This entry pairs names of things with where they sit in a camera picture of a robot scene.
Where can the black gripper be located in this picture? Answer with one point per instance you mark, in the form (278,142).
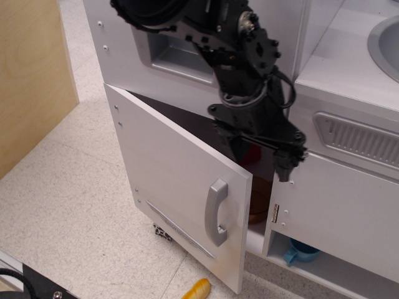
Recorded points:
(259,120)

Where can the silver fridge door handle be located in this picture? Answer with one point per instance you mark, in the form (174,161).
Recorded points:
(217,193)

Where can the white fridge door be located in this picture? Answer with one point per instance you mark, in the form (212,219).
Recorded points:
(170,171)

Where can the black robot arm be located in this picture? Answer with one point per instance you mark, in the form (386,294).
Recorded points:
(229,37)

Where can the red toy bell pepper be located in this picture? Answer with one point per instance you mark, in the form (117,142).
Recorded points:
(252,156)

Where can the orange transparent toy pot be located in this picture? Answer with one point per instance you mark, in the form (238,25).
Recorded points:
(260,200)

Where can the lower oven door hinge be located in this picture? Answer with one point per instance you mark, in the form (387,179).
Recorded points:
(275,213)

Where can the white toy kitchen cabinet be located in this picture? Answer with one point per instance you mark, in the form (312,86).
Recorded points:
(324,46)

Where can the blue plastic cup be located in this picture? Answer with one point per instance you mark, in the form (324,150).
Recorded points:
(300,252)

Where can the white oven door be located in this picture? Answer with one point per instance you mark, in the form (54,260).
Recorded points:
(342,211)

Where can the grey oven vent panel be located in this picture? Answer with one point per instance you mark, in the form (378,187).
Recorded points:
(357,139)

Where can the aluminium extrusion foot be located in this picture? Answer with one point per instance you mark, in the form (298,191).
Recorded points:
(160,232)

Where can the grey ice dispenser recess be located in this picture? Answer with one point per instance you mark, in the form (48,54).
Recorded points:
(173,56)

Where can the yellow toy bread loaf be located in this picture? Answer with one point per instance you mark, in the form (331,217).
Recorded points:
(200,290)

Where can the grey sink basin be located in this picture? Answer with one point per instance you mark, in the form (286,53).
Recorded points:
(383,46)

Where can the wooden plywood panel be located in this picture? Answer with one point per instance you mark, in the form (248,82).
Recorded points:
(37,85)

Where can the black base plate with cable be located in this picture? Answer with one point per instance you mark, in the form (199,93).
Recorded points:
(35,285)

